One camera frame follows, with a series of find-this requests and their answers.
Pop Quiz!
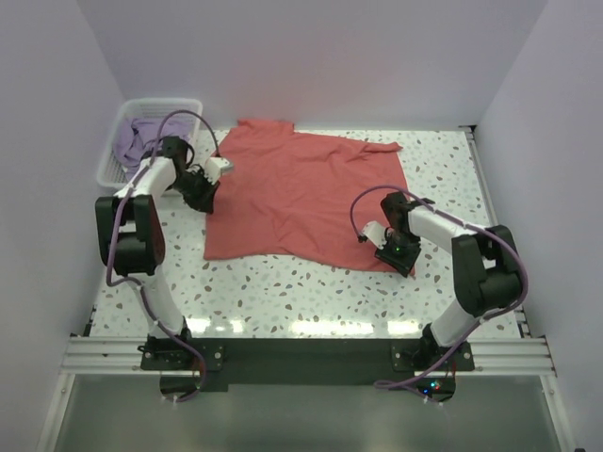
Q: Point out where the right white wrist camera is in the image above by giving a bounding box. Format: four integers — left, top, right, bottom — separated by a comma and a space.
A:
359, 220, 388, 250

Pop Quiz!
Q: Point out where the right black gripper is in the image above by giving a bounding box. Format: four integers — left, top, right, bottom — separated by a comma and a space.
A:
375, 232, 421, 278

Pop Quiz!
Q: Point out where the salmon red t-shirt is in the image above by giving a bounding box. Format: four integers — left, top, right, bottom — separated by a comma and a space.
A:
204, 119, 406, 272

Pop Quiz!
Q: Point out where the purple t-shirt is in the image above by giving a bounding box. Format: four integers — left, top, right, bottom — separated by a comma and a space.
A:
112, 118, 194, 181

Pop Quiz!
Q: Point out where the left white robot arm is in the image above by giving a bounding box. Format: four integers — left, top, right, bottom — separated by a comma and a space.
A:
94, 137, 233, 369

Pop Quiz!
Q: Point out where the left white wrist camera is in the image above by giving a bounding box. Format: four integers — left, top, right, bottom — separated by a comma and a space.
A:
204, 157, 235, 185

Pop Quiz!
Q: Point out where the purple cable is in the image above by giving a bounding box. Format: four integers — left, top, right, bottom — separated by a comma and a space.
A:
350, 186, 529, 393
106, 108, 222, 404

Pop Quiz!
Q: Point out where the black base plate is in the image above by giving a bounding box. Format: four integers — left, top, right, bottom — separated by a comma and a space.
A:
138, 338, 476, 399

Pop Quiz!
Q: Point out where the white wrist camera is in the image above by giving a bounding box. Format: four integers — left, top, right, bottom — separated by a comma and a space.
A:
359, 220, 388, 250
204, 157, 235, 185

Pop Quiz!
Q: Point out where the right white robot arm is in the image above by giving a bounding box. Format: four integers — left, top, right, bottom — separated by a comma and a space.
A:
363, 192, 526, 370

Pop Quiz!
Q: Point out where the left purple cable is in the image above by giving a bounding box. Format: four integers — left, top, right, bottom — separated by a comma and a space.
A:
106, 108, 222, 404

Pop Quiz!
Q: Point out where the white plastic laundry basket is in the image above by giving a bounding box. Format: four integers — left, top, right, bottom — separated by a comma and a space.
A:
97, 98, 203, 190

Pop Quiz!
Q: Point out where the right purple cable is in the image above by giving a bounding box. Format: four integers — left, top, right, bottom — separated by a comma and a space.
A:
350, 186, 529, 393

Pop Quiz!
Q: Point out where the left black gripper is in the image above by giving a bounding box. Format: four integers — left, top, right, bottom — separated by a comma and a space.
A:
169, 169, 220, 215

